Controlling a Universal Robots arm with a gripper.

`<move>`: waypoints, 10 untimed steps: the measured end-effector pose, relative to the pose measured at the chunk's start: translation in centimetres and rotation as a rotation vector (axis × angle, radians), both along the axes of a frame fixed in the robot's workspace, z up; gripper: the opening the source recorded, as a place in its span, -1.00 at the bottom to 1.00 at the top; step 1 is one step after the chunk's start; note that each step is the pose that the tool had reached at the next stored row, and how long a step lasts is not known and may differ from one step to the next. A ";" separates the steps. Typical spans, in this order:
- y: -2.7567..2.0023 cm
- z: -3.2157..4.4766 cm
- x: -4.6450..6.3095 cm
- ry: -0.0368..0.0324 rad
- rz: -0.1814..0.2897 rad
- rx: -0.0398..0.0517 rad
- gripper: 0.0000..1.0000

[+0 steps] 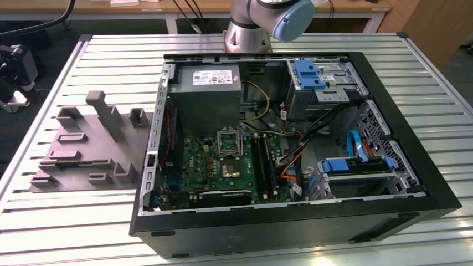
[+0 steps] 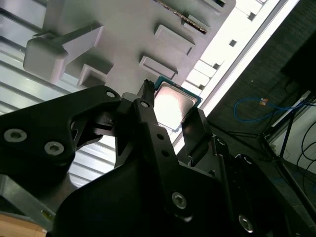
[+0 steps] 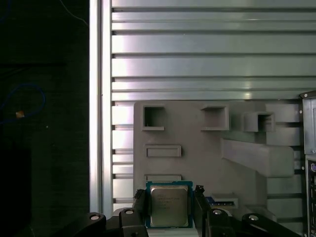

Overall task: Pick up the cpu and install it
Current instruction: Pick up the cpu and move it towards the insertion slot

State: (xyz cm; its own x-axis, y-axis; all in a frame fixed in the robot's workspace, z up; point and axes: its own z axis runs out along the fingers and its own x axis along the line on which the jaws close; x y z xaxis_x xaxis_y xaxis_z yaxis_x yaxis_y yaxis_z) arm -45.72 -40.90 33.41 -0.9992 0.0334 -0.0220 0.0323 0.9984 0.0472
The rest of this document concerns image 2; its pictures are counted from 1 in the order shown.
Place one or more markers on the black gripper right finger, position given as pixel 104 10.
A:
pixel 247 187

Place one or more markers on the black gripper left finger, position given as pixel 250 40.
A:
pixel 37 128

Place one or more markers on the CPU with silver top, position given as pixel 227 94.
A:
pixel 172 103

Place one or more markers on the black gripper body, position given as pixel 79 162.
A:
pixel 111 209

